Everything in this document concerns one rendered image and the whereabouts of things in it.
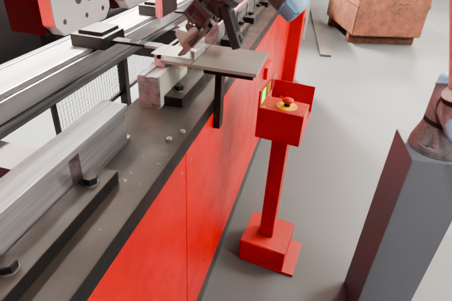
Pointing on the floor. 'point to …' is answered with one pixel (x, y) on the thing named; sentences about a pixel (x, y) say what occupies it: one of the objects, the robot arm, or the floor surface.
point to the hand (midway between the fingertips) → (187, 50)
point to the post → (124, 82)
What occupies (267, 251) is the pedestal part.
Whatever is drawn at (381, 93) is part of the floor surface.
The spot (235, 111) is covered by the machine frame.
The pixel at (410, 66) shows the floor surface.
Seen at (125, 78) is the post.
